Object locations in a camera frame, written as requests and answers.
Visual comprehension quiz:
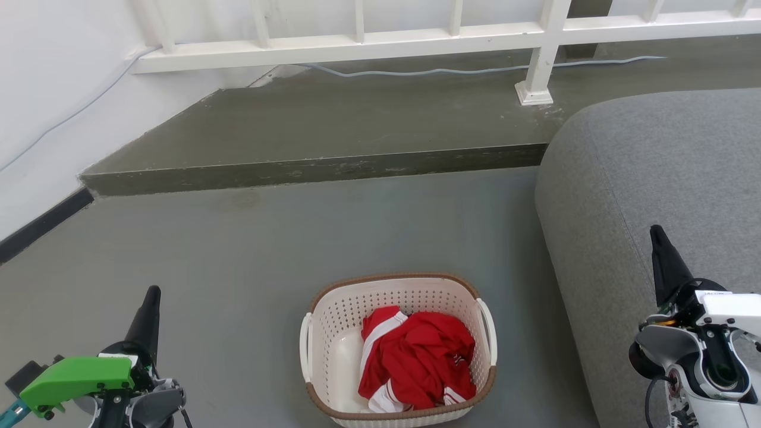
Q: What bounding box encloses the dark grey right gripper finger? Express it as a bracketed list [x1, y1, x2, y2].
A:
[649, 225, 694, 307]

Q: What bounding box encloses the cream perforated laundry basket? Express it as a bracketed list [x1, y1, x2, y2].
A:
[299, 273, 498, 428]

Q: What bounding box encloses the white wooden railing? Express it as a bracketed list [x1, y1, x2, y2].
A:
[128, 0, 761, 106]

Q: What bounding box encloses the grey fabric sofa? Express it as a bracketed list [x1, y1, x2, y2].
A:
[534, 88, 761, 428]

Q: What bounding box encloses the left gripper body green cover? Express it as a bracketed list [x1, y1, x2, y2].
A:
[20, 340, 186, 428]

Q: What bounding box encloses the raised grey concrete step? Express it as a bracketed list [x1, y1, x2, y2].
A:
[79, 33, 761, 197]

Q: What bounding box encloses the red and white garment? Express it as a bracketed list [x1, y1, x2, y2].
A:
[357, 306, 477, 414]

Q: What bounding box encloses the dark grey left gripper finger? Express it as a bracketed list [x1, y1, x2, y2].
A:
[125, 285, 162, 357]

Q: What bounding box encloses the thin white wall cable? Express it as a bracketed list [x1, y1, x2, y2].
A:
[0, 46, 158, 173]

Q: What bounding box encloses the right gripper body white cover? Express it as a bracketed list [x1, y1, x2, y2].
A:
[629, 278, 761, 405]

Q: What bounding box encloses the teal cable connector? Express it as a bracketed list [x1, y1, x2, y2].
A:
[0, 397, 28, 424]

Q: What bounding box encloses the black baseboard strip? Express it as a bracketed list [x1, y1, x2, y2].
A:
[0, 188, 95, 265]

